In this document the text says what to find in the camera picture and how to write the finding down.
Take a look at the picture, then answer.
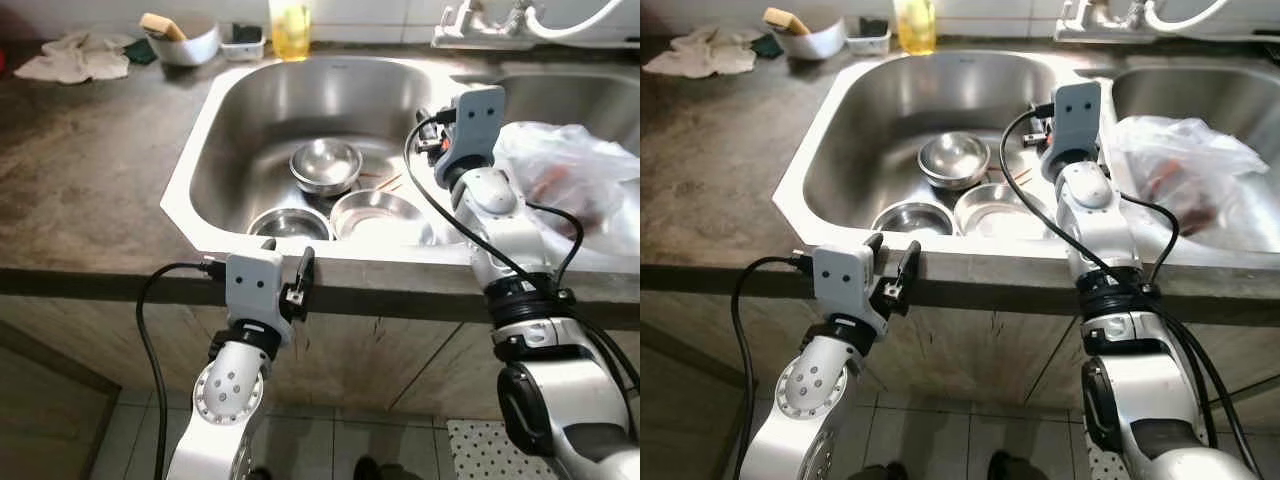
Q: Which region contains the small stainless steel dish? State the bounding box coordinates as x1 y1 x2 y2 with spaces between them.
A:
246 206 333 243
871 200 954 238

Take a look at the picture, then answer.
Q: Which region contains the wide stainless steel bowl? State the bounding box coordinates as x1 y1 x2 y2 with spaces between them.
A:
330 189 437 247
953 182 1056 241

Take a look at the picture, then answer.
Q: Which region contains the deep stainless steel bowl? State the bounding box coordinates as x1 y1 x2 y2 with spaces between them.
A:
289 139 364 197
917 131 992 191

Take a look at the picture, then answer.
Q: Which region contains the wooden base cabinet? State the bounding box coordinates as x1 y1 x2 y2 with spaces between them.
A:
640 290 1280 480
0 292 641 480

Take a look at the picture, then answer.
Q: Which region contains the chrome sink faucet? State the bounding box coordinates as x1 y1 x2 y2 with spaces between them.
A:
432 0 546 49
1055 0 1166 43

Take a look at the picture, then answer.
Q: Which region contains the stainless steel double sink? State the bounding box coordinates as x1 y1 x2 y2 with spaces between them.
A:
772 48 1280 271
160 52 641 273

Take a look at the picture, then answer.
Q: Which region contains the yellow dish soap bottle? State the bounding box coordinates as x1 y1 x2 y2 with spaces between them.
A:
893 0 938 56
268 0 313 63

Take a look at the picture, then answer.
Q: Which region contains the black right robot foot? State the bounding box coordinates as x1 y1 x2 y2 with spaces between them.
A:
987 450 1051 480
355 457 426 480

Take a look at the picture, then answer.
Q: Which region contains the small white plastic tray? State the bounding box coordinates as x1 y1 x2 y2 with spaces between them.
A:
220 24 267 61
846 22 892 56

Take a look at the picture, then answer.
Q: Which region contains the steel bowl holding sponge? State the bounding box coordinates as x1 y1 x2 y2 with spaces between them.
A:
775 15 847 61
148 18 222 68

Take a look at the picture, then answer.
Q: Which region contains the tan scrub sponge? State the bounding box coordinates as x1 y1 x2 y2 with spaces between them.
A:
763 7 812 37
139 13 189 43

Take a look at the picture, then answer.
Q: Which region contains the white dotted floor mat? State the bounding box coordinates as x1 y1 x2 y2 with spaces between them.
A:
446 418 551 480
1085 440 1131 480

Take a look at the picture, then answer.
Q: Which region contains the white crumpled dish cloth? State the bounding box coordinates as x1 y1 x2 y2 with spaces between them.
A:
643 25 759 79
14 30 134 85

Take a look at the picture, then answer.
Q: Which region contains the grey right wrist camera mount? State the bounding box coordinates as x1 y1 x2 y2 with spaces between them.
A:
433 86 508 191
1040 80 1103 183

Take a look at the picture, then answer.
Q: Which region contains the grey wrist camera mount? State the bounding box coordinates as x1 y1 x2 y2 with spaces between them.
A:
224 250 287 323
812 243 887 336
1040 80 1103 183
433 86 508 191

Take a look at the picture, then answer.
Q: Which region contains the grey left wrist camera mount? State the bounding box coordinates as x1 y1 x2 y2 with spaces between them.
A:
812 243 887 336
224 250 287 323

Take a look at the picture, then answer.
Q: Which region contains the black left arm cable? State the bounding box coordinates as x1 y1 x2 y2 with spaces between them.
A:
730 252 816 480
135 258 229 480

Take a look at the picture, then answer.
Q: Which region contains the short black right arm cable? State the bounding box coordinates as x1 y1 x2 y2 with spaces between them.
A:
525 200 585 293
1120 190 1183 291

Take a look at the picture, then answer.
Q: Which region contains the white faucet hose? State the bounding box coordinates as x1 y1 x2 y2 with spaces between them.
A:
1143 0 1236 34
520 0 641 43

